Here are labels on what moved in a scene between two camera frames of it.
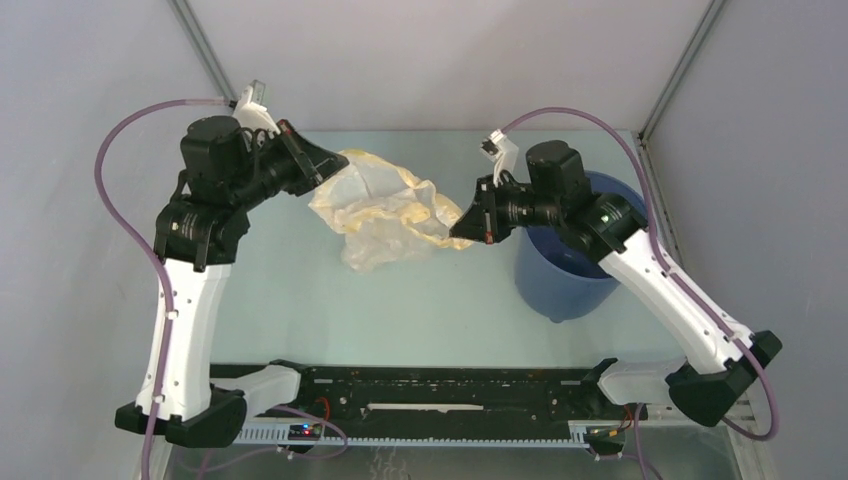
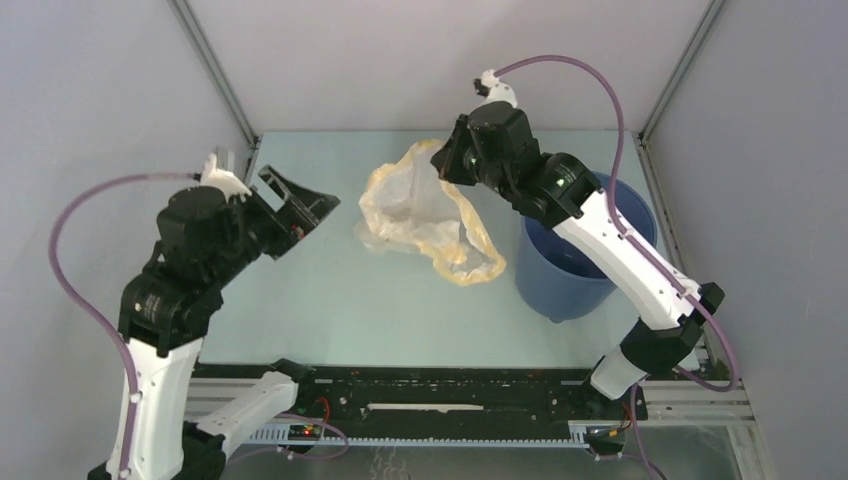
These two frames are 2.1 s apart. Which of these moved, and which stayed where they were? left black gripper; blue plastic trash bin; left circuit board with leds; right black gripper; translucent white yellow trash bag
Moved: right black gripper; left black gripper; translucent white yellow trash bag
Stayed: blue plastic trash bin; left circuit board with leds
